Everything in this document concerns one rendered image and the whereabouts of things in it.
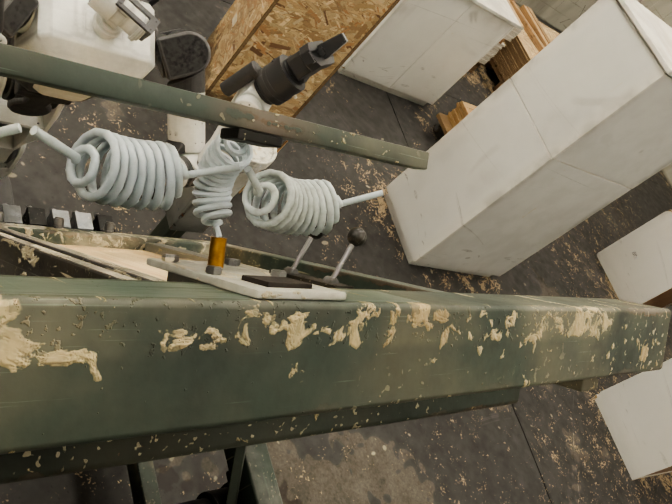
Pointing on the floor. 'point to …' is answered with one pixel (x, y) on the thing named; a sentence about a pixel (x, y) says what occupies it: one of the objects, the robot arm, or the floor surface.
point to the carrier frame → (264, 486)
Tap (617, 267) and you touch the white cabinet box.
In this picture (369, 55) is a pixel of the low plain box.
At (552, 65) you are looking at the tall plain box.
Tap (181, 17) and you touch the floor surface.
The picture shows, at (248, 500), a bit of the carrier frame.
